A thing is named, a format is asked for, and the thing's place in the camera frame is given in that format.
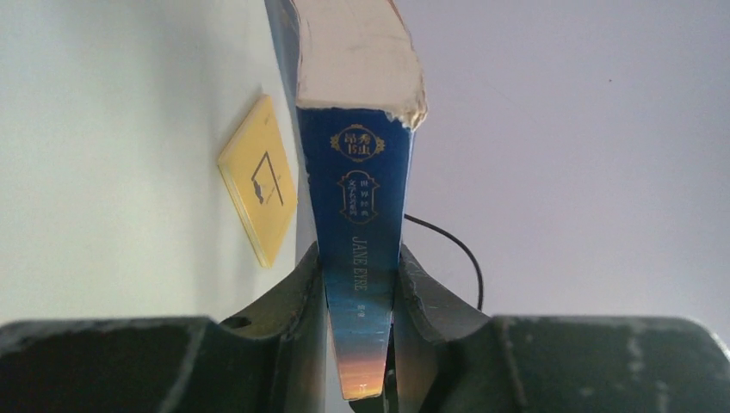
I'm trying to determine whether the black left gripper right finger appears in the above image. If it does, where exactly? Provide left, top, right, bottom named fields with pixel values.
left=393, top=249, right=729, bottom=412

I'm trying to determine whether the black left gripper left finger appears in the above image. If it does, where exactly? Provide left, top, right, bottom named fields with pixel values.
left=1, top=246, right=326, bottom=412

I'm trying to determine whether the blue Jane Eyre book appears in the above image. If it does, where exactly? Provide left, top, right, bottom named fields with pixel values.
left=266, top=0, right=427, bottom=401

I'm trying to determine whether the yellow notebook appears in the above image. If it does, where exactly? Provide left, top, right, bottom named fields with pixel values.
left=217, top=95, right=298, bottom=268

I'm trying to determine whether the black right camera cable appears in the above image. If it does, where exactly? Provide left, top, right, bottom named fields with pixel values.
left=403, top=213, right=486, bottom=312

